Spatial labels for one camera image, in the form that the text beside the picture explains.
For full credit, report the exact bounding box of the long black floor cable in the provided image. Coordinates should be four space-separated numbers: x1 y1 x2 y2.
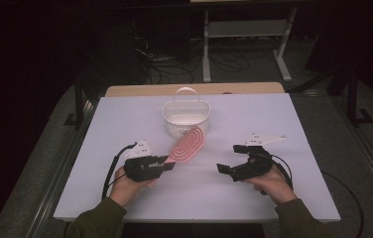
320 171 365 238

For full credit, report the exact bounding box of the white plastic basket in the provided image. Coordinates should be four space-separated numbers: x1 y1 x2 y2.
161 86 212 140

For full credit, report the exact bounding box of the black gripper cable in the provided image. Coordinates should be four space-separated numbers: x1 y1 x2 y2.
269 154 295 196
101 141 139 201

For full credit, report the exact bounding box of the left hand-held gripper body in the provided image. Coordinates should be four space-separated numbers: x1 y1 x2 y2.
122 139 163 183

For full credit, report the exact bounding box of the grey metal stand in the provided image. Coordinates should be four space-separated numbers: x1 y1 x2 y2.
201 5 299 84

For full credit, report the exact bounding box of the wooden table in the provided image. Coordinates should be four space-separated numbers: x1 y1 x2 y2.
103 81 287 98

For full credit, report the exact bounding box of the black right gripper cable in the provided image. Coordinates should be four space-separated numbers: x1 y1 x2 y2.
269 154 295 196

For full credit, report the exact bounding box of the pink hairbrush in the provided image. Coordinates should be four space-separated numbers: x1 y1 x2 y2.
162 126 206 166

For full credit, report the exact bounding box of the person's right hand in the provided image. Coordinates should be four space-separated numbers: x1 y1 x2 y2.
245 164 299 206

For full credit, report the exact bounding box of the tangle of black cables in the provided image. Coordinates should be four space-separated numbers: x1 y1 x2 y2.
130 19 259 85

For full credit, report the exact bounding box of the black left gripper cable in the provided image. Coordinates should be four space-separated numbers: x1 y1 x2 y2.
101 141 139 201

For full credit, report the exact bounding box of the black metal stand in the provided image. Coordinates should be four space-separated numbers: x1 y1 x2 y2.
62 74 91 131
345 61 373 129

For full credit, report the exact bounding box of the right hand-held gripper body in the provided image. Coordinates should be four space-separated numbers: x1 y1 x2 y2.
230 132 288 183

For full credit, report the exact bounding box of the person's left hand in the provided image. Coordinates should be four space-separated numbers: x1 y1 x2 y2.
108 166 158 208

